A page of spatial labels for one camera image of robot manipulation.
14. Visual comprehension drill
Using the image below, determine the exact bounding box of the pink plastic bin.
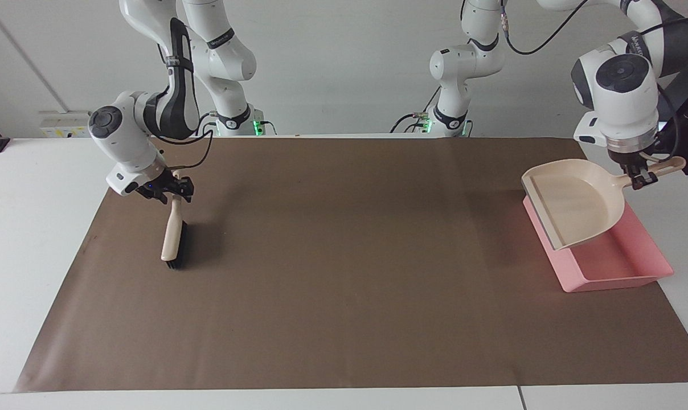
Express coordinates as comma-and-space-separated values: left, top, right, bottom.
522, 196, 675, 294

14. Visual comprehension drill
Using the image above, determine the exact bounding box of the beige dustpan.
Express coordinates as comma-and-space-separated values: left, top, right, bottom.
521, 156, 687, 252

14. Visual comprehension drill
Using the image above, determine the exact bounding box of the beige brush with black bristles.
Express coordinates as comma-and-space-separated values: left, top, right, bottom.
160, 169, 190, 270

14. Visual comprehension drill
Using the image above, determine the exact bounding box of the black cable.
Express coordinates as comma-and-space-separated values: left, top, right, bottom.
389, 112, 437, 134
499, 0, 576, 56
148, 112, 215, 171
639, 15, 688, 36

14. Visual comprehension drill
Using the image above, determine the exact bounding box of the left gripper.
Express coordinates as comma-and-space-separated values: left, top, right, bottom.
613, 149, 660, 191

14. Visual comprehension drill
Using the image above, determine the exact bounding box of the white wall socket strip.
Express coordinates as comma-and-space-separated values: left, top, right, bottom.
39, 112, 92, 139

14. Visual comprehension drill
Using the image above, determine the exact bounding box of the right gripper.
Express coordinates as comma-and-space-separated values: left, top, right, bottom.
136, 170, 195, 205

